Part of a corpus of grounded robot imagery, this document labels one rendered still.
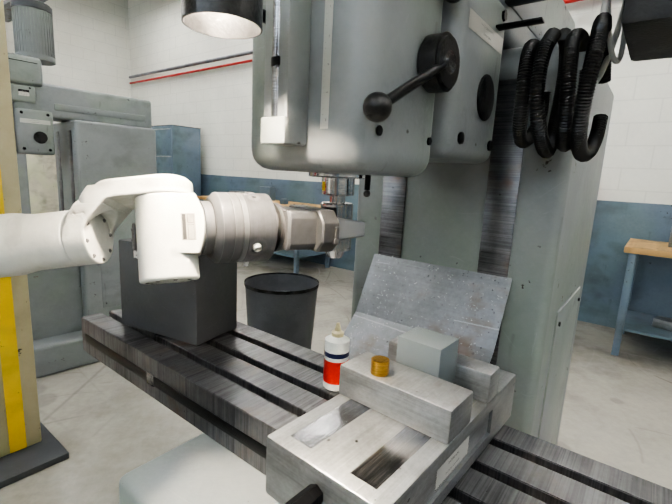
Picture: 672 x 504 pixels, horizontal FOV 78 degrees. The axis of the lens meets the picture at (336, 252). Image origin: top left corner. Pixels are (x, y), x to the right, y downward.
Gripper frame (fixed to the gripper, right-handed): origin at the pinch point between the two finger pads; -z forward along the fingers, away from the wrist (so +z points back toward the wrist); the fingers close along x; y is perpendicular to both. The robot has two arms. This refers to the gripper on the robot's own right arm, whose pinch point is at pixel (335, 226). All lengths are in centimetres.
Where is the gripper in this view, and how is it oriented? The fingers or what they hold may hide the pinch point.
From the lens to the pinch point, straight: 60.4
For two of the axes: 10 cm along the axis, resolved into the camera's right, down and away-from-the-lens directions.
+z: -8.6, 0.4, -5.1
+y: -0.6, 9.8, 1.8
